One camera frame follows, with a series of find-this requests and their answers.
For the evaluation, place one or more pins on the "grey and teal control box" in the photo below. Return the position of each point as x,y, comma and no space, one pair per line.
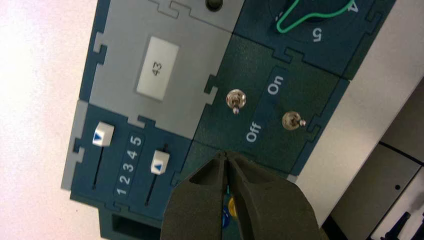
185,49

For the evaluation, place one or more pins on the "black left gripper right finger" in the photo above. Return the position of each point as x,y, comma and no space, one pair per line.
271,212

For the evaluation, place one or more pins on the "yellow push button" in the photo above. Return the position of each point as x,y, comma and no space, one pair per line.
232,208

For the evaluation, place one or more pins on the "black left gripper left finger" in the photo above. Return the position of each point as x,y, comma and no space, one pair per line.
195,212

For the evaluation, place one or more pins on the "metal toggle switch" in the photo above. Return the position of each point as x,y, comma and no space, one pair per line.
290,120
236,98

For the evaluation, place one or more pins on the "green rotary knob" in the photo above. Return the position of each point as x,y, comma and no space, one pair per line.
318,6

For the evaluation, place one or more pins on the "blue push button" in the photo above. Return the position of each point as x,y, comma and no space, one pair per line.
225,219

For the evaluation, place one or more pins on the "small number display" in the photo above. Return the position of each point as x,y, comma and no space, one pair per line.
157,69

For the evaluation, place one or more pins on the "white slider knob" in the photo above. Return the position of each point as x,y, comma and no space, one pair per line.
160,162
103,134

